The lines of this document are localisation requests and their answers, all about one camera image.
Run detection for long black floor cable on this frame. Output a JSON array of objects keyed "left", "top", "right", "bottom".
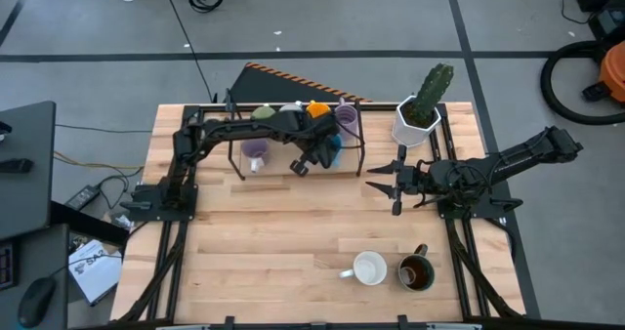
[{"left": 159, "top": 0, "right": 219, "bottom": 104}]

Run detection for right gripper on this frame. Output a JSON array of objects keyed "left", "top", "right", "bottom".
[{"left": 365, "top": 144, "right": 440, "bottom": 218}]

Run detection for teal mug white handle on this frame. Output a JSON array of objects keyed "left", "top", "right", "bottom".
[{"left": 339, "top": 250, "right": 389, "bottom": 287}]

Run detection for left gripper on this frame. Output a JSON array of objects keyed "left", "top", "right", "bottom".
[{"left": 289, "top": 119, "right": 341, "bottom": 178}]

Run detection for green cactus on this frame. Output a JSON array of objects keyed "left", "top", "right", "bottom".
[{"left": 412, "top": 62, "right": 455, "bottom": 126}]

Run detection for lilac ribbed mug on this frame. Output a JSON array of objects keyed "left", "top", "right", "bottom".
[{"left": 334, "top": 103, "right": 360, "bottom": 144}]

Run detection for dark desk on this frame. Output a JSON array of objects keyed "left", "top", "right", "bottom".
[{"left": 0, "top": 225, "right": 69, "bottom": 330}]

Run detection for light blue mug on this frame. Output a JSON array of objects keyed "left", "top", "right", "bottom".
[{"left": 327, "top": 133, "right": 344, "bottom": 169}]

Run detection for black ramp orange stripes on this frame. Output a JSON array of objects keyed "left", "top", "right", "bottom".
[{"left": 229, "top": 62, "right": 373, "bottom": 104}]

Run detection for purple mug white handle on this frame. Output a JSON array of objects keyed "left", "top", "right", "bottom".
[{"left": 241, "top": 138, "right": 271, "bottom": 174}]

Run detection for green and white mug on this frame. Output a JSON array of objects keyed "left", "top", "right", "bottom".
[{"left": 250, "top": 103, "right": 277, "bottom": 122}]

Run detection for black handheld device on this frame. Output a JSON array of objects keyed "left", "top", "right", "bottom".
[{"left": 0, "top": 157, "right": 34, "bottom": 174}]

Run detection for white printed booklet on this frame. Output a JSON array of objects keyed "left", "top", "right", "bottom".
[{"left": 67, "top": 239, "right": 123, "bottom": 306}]

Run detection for black computer mouse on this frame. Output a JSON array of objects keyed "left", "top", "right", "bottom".
[{"left": 18, "top": 276, "right": 57, "bottom": 329}]

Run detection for grey desk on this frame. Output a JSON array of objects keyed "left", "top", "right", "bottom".
[{"left": 0, "top": 100, "right": 57, "bottom": 241}]

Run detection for black frame wooden shelf rack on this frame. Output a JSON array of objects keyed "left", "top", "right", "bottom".
[{"left": 225, "top": 88, "right": 366, "bottom": 181}]

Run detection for black equipment cases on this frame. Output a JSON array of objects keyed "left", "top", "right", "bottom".
[{"left": 571, "top": 0, "right": 625, "bottom": 41}]

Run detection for blue speckled mug brown inside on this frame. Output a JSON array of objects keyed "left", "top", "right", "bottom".
[{"left": 397, "top": 243, "right": 436, "bottom": 293}]

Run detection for yellow mug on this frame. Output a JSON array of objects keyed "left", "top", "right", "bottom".
[{"left": 306, "top": 100, "right": 332, "bottom": 120}]

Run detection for black vacuum hose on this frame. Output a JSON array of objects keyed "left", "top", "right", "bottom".
[{"left": 539, "top": 40, "right": 625, "bottom": 126}]

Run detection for orange vacuum cleaner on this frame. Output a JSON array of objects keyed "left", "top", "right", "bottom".
[{"left": 598, "top": 40, "right": 625, "bottom": 103}]

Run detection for black power brick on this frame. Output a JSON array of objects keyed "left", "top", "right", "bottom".
[{"left": 64, "top": 185, "right": 102, "bottom": 211}]

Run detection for white faceted planter pot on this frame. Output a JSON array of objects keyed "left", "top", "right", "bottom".
[{"left": 391, "top": 94, "right": 443, "bottom": 149}]

